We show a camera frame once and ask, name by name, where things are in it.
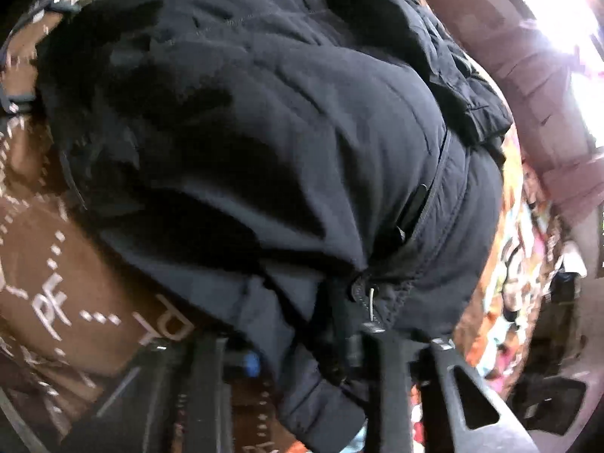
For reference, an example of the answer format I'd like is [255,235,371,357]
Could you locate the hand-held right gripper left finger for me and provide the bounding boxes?
[61,335,265,453]

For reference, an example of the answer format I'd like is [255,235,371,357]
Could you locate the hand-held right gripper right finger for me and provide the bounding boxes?
[349,335,541,453]

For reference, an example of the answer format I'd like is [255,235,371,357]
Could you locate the black padded jacket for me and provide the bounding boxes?
[35,0,515,451]

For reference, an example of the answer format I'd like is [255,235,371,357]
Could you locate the dark bedside desk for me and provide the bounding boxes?
[510,269,600,435]

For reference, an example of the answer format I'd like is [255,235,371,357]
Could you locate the brown printed blanket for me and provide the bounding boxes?
[0,0,590,453]

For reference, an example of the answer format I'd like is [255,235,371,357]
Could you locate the white cloth item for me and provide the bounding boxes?
[557,245,588,277]

